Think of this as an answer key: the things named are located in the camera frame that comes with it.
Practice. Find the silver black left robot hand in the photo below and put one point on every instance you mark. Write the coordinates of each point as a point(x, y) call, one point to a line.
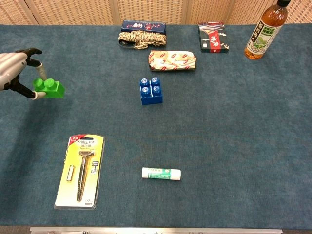
point(9, 65)

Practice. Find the green toy brick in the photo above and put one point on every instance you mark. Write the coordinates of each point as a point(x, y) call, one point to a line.
point(54, 91)

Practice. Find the blue toy brick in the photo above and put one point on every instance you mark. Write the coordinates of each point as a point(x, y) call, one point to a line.
point(151, 98)

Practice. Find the woven folding screen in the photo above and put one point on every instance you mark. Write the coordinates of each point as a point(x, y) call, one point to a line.
point(73, 12)

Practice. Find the long dark blue box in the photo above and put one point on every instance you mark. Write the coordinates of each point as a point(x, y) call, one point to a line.
point(143, 25)

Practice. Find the yellow razor blister pack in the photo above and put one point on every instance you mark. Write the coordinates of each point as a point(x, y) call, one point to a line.
point(73, 195)

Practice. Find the cream red wrapped package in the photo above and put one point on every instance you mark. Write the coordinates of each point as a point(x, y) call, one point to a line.
point(170, 61)

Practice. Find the white green glue stick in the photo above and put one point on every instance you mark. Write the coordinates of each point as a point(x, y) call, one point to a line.
point(161, 174)

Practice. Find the blue felt table cloth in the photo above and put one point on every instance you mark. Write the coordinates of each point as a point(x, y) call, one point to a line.
point(195, 122)

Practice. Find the black red patterned box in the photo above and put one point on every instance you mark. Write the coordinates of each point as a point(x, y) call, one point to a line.
point(214, 36)

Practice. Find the amber tea bottle green label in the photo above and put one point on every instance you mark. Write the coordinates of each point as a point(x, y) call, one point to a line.
point(263, 34)

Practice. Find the aluminium profile rail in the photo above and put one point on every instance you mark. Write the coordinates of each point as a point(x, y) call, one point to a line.
point(156, 230)

